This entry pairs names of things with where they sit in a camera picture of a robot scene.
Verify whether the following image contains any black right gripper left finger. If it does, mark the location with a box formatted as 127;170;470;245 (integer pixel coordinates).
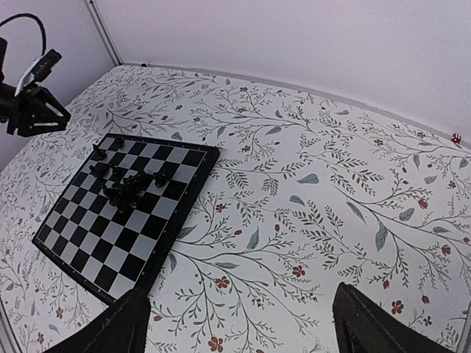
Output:
48;288;150;353

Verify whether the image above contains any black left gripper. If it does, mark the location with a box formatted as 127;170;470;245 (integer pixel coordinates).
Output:
0;38;71;136

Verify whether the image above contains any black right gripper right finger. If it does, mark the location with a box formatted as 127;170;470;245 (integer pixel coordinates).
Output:
332;282;449;353

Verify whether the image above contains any black silver chess board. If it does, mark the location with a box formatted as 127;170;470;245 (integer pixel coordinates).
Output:
32;134;220;304

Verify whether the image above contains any pile of black chess pieces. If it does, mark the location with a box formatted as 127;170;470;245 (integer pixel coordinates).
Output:
79;136;173;213

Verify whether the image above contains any floral patterned table mat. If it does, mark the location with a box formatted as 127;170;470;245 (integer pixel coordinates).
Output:
1;66;470;352

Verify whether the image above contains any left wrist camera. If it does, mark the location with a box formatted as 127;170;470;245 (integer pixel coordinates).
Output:
15;49;62;95

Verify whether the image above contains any left camera black cable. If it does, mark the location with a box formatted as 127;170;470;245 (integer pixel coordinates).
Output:
0;13;48;56

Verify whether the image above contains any left aluminium frame post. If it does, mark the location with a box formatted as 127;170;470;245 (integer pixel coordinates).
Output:
85;0;124;66

